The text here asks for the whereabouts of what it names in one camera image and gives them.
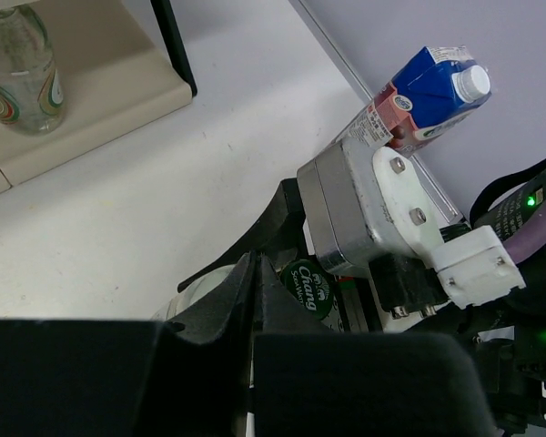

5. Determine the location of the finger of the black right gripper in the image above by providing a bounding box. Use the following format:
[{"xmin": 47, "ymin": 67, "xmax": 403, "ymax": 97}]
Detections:
[{"xmin": 177, "ymin": 178, "xmax": 308, "ymax": 292}]

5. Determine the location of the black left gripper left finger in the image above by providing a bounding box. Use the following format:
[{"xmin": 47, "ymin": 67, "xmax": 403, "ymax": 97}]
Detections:
[{"xmin": 0, "ymin": 253, "xmax": 255, "ymax": 436}]

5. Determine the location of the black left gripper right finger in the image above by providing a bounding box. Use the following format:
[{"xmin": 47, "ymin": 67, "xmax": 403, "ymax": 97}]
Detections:
[{"xmin": 253, "ymin": 256, "xmax": 494, "ymax": 436}]

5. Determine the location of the clear glass bottle green cap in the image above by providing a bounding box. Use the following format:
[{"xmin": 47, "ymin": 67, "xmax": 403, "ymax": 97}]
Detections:
[
  {"xmin": 0, "ymin": 5, "xmax": 65, "ymax": 135},
  {"xmin": 152, "ymin": 259, "xmax": 343, "ymax": 333}
]

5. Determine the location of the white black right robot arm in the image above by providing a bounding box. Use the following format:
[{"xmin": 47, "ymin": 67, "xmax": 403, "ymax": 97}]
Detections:
[{"xmin": 177, "ymin": 139, "xmax": 546, "ymax": 436}]

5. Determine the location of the beige three-tier shelf rack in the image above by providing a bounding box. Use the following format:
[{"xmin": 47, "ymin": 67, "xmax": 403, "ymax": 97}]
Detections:
[{"xmin": 0, "ymin": 1, "xmax": 197, "ymax": 194}]

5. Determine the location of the blue purple berry juice carton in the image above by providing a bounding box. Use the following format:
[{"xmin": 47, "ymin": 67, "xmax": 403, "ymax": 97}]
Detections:
[{"xmin": 336, "ymin": 46, "xmax": 491, "ymax": 157}]

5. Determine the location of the aluminium mounting rail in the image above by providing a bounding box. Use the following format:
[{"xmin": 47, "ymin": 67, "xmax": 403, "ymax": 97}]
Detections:
[{"xmin": 295, "ymin": 0, "xmax": 472, "ymax": 229}]

